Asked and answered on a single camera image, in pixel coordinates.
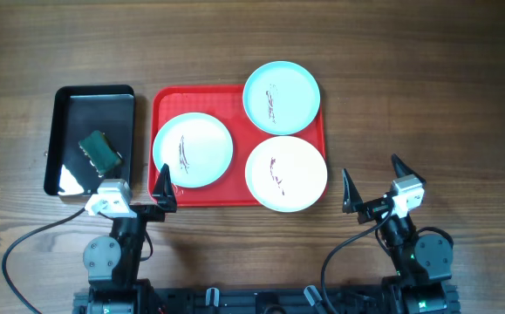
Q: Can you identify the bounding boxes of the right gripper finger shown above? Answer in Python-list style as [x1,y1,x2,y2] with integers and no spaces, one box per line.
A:
[342,168,364,214]
[391,154,426,183]

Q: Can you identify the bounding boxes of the light blue plate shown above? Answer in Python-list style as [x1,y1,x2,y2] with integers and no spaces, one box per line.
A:
[152,113,234,188]
[242,61,321,135]

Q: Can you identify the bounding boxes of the green yellow sponge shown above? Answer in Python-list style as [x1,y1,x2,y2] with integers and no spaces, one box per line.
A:
[78,130,122,176]

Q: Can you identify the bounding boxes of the white plate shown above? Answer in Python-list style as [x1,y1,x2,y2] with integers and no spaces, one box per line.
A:
[245,136,328,213]

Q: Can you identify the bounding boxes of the light blue plate top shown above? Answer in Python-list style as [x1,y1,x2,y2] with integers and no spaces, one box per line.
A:
[242,61,321,135]

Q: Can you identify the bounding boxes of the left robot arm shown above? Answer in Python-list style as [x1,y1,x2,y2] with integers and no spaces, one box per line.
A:
[72,164,177,314]

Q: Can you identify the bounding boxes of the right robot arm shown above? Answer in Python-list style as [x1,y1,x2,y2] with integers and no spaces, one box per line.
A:
[342,154,457,313]

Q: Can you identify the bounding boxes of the red plastic tray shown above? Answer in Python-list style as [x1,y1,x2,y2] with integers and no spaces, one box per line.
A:
[147,84,327,208]

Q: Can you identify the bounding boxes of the black metal tray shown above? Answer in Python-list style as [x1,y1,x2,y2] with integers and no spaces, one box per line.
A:
[44,85,136,196]

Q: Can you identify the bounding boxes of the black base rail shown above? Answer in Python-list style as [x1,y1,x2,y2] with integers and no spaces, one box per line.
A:
[72,285,459,314]

